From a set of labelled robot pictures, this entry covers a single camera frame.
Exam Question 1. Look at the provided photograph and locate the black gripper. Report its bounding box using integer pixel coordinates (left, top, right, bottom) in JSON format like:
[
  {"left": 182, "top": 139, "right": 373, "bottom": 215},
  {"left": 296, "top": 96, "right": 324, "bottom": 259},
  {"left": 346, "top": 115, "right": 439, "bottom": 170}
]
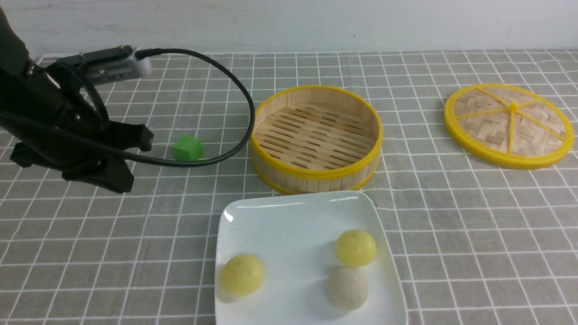
[{"left": 1, "top": 63, "right": 154, "bottom": 194}]

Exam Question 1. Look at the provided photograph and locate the yellow steamed bun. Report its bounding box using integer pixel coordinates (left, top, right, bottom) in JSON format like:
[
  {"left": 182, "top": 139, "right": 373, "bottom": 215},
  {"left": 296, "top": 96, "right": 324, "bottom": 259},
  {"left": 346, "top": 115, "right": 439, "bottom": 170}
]
[
  {"left": 218, "top": 254, "right": 266, "bottom": 297},
  {"left": 335, "top": 230, "right": 377, "bottom": 268}
]

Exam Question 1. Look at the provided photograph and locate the white steamed bun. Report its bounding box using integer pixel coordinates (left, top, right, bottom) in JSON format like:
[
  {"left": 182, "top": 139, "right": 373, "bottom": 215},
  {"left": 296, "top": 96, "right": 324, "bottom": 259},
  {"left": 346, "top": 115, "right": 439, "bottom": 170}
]
[{"left": 326, "top": 267, "right": 369, "bottom": 311}]

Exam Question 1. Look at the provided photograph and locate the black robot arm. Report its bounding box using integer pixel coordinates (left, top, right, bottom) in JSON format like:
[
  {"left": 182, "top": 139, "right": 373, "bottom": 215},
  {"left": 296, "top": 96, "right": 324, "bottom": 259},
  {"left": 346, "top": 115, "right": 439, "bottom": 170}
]
[{"left": 0, "top": 13, "right": 153, "bottom": 194}]

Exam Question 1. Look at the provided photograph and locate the white square plate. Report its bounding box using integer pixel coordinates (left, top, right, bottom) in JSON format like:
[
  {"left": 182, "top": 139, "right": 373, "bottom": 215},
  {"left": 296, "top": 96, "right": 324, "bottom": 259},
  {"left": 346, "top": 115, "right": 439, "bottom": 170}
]
[{"left": 214, "top": 190, "right": 409, "bottom": 325}]

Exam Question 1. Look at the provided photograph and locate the green cube block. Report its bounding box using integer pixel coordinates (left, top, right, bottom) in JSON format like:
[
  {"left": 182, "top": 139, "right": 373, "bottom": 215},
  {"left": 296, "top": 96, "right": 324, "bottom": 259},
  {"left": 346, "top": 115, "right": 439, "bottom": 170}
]
[{"left": 172, "top": 135, "right": 204, "bottom": 161}]

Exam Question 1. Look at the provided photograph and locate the bamboo steamer basket yellow rim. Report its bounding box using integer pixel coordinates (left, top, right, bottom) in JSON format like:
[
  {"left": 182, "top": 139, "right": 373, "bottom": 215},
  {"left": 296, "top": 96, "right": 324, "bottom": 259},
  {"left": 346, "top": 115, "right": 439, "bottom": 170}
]
[{"left": 250, "top": 85, "right": 383, "bottom": 194}]

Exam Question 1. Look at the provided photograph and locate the woven bamboo steamer lid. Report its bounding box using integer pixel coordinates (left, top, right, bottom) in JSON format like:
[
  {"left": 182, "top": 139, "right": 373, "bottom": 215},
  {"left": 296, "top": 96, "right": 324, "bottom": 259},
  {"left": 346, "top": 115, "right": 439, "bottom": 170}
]
[{"left": 443, "top": 83, "right": 574, "bottom": 170}]

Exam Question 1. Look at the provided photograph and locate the black camera cable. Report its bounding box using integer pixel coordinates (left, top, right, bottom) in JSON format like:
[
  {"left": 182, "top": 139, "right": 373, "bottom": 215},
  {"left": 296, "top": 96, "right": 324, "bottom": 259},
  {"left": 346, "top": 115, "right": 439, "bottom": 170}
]
[{"left": 0, "top": 48, "right": 256, "bottom": 168}]

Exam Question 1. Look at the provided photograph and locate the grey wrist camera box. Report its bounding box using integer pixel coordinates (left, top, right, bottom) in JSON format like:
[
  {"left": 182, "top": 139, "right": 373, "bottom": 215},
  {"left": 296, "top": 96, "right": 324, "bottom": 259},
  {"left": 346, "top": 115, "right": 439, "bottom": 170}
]
[{"left": 56, "top": 46, "right": 152, "bottom": 86}]

